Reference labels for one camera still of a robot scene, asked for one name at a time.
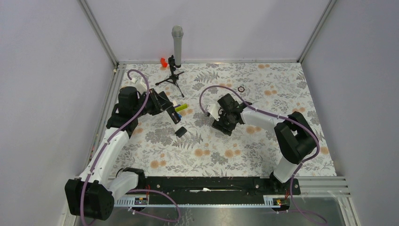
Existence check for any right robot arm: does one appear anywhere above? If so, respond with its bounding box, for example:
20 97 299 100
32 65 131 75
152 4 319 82
206 94 318 194

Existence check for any purple cable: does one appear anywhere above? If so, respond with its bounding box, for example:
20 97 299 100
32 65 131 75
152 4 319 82
79 69 151 226
199 85 321 164

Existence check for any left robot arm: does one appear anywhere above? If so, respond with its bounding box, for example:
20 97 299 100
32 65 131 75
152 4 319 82
64 86 180 220

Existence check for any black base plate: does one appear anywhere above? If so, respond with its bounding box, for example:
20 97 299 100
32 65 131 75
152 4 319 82
136 177 301 205

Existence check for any green yellow block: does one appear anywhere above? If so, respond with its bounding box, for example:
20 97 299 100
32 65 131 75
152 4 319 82
175 104 188 112

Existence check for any orange plastic piece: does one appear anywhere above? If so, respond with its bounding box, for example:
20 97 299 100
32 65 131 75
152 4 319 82
160 57 168 68

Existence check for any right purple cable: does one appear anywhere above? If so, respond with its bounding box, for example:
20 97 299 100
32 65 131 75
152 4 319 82
199 85 321 164

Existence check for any floral table mat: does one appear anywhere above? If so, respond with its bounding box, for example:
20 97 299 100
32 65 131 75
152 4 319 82
112 63 336 177

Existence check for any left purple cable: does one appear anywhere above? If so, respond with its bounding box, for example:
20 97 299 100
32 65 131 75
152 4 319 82
79 69 151 226

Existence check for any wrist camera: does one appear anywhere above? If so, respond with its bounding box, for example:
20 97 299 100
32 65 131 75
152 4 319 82
206 103 223 121
131 77 147 94

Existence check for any black battery cover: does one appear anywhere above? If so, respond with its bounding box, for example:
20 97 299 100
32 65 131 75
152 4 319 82
175 127 187 138

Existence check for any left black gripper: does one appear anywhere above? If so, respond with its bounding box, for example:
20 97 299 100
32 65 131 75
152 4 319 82
133 88 173 118

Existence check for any grey microphone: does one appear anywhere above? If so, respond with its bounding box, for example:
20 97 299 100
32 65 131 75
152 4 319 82
171 25 184 68

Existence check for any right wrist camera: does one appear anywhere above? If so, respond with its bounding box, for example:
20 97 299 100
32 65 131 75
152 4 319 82
206 103 223 121

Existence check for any black tripod mic stand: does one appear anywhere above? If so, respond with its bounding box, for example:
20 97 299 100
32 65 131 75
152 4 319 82
155 55 184 97

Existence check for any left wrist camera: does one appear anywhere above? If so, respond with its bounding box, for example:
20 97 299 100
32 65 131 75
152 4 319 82
131 77 147 94

